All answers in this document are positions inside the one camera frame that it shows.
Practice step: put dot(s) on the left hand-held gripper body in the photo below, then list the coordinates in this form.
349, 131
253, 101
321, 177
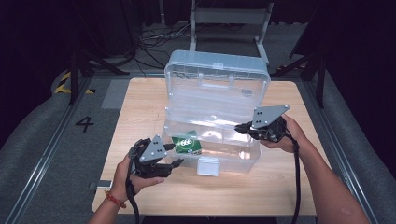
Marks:
152, 150

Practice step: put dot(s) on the clear plastic storage box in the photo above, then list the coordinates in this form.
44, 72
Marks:
214, 84

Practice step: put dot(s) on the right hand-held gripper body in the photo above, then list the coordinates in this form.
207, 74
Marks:
267, 116

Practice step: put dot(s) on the person's left hand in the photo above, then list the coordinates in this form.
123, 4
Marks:
124, 180

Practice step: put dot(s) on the white metal frame stand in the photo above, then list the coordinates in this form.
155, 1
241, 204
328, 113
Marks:
230, 15

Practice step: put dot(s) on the dark metal stand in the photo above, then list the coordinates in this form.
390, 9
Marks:
311, 68
84, 65

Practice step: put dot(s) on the person's right hand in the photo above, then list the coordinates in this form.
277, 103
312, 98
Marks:
294, 137

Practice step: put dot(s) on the green and white medicine box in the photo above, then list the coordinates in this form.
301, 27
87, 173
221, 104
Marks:
188, 143

